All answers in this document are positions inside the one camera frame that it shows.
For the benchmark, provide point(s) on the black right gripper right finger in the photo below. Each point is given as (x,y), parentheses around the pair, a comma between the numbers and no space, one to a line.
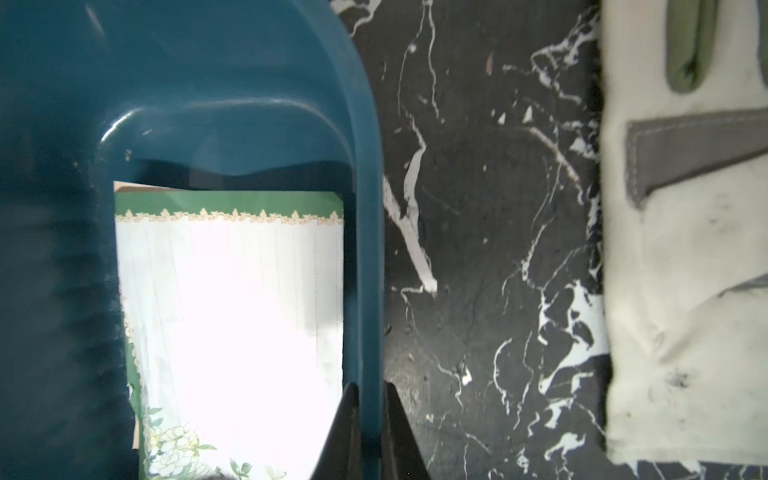
(400,455)

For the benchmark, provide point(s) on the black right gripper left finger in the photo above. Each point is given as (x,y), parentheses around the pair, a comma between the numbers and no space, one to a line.
(341,456)

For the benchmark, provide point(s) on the green bordered stationery paper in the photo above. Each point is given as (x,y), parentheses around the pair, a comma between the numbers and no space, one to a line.
(233,315)

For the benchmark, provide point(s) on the teal plastic storage box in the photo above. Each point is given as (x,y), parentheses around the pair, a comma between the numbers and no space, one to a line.
(209,95)

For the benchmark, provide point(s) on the beige stationery paper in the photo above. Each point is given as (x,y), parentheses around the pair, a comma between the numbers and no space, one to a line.
(127,187)

